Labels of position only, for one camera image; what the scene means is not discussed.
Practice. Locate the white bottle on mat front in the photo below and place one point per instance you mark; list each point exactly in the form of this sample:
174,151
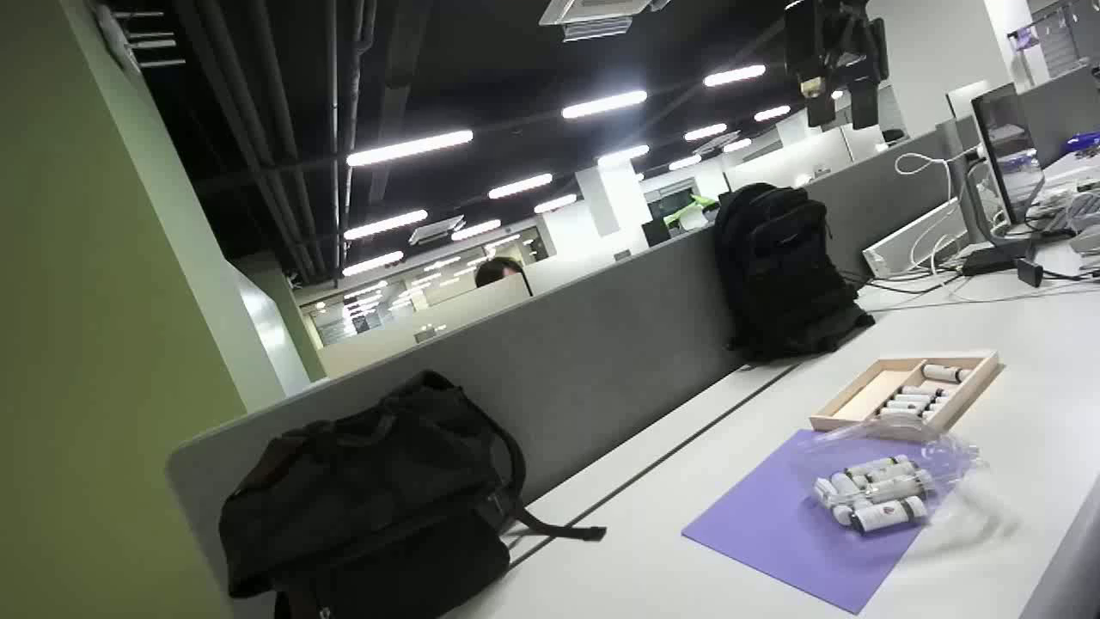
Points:
893,514

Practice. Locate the white bottle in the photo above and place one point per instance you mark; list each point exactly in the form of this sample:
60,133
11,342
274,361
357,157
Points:
893,514
942,373
907,405

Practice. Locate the black backpack far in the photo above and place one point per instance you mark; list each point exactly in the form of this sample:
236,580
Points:
778,280

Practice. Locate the wooden tray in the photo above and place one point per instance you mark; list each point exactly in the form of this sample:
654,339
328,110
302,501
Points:
858,407

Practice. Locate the clear plastic bag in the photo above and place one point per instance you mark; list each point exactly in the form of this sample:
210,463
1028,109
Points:
896,477

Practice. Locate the black backpack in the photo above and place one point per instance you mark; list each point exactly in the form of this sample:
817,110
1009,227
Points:
778,280
387,514

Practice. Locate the grey desk divider panel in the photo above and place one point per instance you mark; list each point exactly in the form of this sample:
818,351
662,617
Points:
569,373

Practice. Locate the computer monitor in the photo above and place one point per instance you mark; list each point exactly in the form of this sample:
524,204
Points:
1011,148

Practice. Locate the black backpack near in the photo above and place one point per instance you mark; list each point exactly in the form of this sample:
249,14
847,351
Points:
387,514

